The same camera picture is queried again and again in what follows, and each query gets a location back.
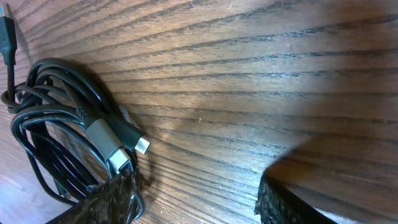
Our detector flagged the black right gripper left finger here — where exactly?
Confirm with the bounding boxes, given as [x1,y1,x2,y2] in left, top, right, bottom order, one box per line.
[49,170,140,224]

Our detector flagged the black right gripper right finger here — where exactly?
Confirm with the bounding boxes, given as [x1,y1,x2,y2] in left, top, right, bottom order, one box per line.
[254,175,336,224]

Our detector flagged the black USB cable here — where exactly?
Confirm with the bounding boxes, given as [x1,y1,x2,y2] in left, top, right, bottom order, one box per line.
[0,1,152,222]

